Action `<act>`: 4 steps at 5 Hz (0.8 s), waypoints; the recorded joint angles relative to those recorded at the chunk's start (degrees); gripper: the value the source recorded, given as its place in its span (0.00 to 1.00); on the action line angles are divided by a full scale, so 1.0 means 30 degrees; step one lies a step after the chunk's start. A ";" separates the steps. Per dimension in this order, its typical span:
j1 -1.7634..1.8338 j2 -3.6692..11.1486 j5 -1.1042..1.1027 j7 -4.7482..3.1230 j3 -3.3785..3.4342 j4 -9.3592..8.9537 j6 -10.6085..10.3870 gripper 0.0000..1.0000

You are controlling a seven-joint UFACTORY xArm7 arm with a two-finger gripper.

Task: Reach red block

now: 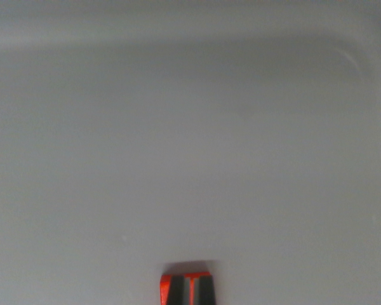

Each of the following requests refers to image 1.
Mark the red block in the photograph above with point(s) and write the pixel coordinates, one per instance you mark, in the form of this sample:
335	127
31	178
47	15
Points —
165	287

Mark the white plastic bin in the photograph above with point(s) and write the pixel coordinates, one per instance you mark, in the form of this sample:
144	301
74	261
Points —
177	143

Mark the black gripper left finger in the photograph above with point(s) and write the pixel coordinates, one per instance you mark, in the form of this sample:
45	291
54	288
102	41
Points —
176	290

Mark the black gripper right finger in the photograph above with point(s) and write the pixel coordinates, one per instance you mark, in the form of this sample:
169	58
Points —
207	290

